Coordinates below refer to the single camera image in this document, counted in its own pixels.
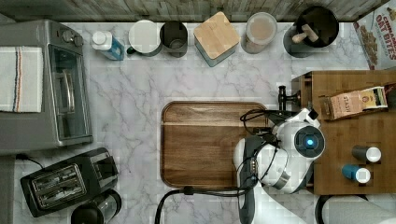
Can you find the black metal drawer handle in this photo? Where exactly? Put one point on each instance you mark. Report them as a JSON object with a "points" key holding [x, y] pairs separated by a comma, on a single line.
{"points": [[283, 98]]}

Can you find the wooden drawer organizer box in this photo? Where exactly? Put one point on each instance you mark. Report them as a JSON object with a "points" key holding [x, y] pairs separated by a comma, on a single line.
{"points": [[372, 130]]}

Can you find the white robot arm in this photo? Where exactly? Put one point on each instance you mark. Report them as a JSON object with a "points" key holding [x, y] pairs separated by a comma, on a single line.
{"points": [[280, 157]]}

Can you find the wooden cutting board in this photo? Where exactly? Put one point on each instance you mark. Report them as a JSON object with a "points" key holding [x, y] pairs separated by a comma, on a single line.
{"points": [[198, 140]]}

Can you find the teal canister with wooden lid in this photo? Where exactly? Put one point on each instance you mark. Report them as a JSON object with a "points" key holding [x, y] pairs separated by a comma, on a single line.
{"points": [[216, 39]]}

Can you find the dark grey plastic cup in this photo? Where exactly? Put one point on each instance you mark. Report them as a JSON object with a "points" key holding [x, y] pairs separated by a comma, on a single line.
{"points": [[174, 38]]}

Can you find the clear cereal jar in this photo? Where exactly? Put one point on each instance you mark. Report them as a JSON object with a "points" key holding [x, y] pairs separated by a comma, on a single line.
{"points": [[260, 31]]}

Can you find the white and blue bottle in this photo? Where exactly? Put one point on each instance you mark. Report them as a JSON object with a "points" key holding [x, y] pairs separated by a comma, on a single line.
{"points": [[107, 44]]}

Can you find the stainless steel toaster oven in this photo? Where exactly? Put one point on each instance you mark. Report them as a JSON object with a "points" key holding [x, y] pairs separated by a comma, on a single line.
{"points": [[64, 119]]}

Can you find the wooden tea bag holder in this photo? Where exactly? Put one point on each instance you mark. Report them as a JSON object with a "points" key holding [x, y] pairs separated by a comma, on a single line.
{"points": [[355, 103]]}

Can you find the black utensil holder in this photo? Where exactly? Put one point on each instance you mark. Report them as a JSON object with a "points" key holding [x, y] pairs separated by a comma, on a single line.
{"points": [[316, 28]]}

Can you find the black two-slot toaster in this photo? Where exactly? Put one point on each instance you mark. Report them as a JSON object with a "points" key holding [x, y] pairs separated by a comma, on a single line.
{"points": [[69, 182]]}

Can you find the blue pepper shaker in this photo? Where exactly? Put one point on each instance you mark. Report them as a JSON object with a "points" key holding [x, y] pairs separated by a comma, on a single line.
{"points": [[356, 173]]}

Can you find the grey salt shaker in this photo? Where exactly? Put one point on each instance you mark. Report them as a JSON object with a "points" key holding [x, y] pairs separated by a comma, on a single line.
{"points": [[365, 153]]}

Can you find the striped white dish towel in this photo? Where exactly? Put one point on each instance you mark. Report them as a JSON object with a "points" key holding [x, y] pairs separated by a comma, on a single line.
{"points": [[21, 79]]}

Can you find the cinnamon oat bites cereal box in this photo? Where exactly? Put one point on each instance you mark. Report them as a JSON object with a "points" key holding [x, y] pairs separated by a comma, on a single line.
{"points": [[377, 35]]}

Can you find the wooden utensil handle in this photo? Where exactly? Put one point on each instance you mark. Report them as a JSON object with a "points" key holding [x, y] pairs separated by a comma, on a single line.
{"points": [[307, 33]]}

